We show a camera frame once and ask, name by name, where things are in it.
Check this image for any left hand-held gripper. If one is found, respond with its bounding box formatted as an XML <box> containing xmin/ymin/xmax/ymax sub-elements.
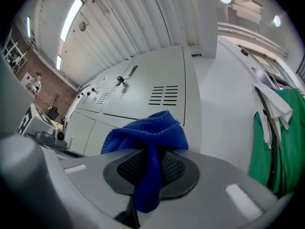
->
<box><xmin>18</xmin><ymin>103</ymin><xmax>70</xmax><ymax>150</ymax></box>

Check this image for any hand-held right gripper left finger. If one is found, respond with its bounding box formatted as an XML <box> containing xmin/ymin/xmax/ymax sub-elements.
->
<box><xmin>41</xmin><ymin>148</ymin><xmax>148</xmax><ymax>229</ymax></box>

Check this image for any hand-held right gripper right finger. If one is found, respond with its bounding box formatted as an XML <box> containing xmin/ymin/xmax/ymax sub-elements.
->
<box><xmin>137</xmin><ymin>149</ymin><xmax>278</xmax><ymax>229</ymax></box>

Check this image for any blue cloth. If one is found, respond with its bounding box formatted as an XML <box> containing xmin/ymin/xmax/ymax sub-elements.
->
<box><xmin>101</xmin><ymin>110</ymin><xmax>189</xmax><ymax>214</ymax></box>

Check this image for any grey metal locker cabinet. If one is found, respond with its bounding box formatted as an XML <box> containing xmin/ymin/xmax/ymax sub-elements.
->
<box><xmin>63</xmin><ymin>44</ymin><xmax>203</xmax><ymax>157</ymax></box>

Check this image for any potted bare plant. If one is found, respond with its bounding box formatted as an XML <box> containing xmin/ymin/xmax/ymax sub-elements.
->
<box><xmin>47</xmin><ymin>93</ymin><xmax>60</xmax><ymax>120</ymax></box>

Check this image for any black clothes rack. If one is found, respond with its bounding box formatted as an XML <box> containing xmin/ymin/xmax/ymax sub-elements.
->
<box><xmin>239</xmin><ymin>46</ymin><xmax>296</xmax><ymax>195</ymax></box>

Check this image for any green jacket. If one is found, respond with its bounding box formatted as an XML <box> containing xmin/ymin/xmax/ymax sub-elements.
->
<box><xmin>247</xmin><ymin>87</ymin><xmax>305</xmax><ymax>198</ymax></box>

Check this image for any white shirt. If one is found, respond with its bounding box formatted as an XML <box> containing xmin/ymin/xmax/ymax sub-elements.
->
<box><xmin>252</xmin><ymin>82</ymin><xmax>293</xmax><ymax>145</ymax></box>

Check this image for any pile of white boxes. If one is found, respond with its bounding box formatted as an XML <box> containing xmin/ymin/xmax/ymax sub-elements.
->
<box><xmin>231</xmin><ymin>0</ymin><xmax>264</xmax><ymax>25</ymax></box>

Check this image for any dark blue wall poster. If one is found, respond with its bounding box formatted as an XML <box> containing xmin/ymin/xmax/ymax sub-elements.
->
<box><xmin>250</xmin><ymin>66</ymin><xmax>271</xmax><ymax>84</ymax></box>

